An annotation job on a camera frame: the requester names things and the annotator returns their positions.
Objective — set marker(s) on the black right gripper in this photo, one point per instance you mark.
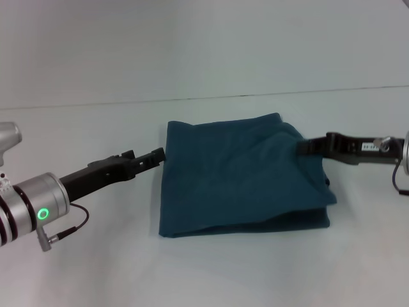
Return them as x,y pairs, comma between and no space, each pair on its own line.
361,148

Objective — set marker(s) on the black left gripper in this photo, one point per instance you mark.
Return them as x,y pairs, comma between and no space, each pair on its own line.
99,177

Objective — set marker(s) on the teal t-shirt with white lettering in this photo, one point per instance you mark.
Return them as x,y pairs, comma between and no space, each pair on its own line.
243,179

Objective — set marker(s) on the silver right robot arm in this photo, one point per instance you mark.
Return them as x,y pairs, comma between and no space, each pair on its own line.
406,156

